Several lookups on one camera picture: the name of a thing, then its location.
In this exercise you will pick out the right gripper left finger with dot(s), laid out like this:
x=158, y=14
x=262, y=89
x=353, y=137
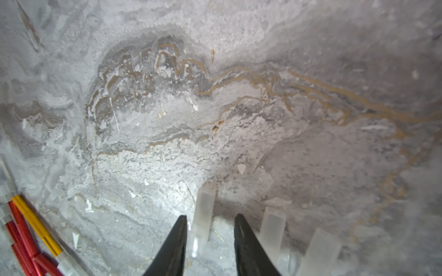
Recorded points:
x=170, y=259

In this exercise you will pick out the translucent protective cap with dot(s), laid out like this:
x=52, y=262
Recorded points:
x=321, y=255
x=272, y=232
x=202, y=219

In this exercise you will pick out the red carving knife steep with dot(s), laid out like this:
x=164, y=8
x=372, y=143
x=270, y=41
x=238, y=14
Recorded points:
x=10, y=208

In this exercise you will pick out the red carving knife left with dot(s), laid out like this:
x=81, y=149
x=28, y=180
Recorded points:
x=17, y=246

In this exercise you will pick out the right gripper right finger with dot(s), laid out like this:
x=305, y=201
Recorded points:
x=251, y=259

